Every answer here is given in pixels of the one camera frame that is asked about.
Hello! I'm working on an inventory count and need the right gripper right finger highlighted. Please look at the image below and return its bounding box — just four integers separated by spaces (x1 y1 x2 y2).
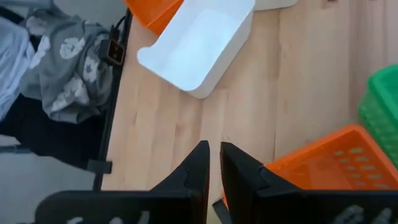
220 142 398 224

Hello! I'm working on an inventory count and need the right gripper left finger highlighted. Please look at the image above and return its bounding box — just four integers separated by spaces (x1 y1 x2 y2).
34 140 211 224

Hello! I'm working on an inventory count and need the orange mesh plastic basket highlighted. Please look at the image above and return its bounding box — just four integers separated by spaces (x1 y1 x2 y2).
123 0 184 35
221 124 398 208

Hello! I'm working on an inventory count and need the green mesh plastic basket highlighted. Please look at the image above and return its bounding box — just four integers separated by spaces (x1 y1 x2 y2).
357 64 398 170

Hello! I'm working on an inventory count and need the black aluminium table frame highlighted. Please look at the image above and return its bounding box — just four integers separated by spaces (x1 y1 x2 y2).
92 8 134 191

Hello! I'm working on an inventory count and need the white plastic basket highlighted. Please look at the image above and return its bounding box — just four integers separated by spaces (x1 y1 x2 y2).
136 0 256 100

